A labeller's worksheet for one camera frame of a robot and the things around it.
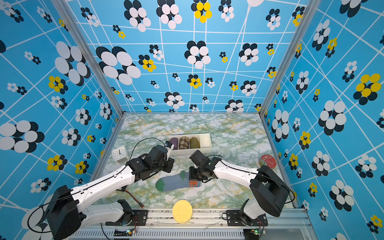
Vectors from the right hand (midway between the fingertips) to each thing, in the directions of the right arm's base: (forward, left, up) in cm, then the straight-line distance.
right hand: (190, 177), depth 83 cm
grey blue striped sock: (-1, +7, -4) cm, 8 cm away
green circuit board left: (-25, +32, -6) cm, 41 cm away
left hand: (+6, +8, +8) cm, 13 cm away
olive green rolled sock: (+22, -2, +2) cm, 22 cm away
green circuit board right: (-25, -30, -5) cm, 39 cm away
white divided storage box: (+27, -9, -2) cm, 29 cm away
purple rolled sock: (+23, +11, +3) cm, 26 cm away
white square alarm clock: (+15, +45, 0) cm, 47 cm away
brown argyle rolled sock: (+22, +5, +2) cm, 23 cm away
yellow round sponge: (-16, +3, -2) cm, 17 cm away
